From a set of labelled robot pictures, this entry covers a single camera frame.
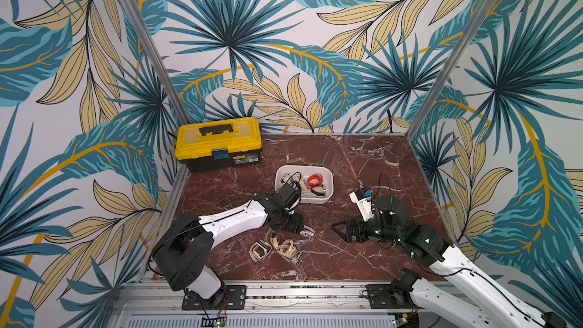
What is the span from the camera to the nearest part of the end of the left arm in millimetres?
729

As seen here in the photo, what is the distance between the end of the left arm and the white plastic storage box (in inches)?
7.2

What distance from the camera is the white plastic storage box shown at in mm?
962

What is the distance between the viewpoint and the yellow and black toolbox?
945mm

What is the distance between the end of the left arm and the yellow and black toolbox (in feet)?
1.16

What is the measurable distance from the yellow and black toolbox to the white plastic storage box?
0.15m
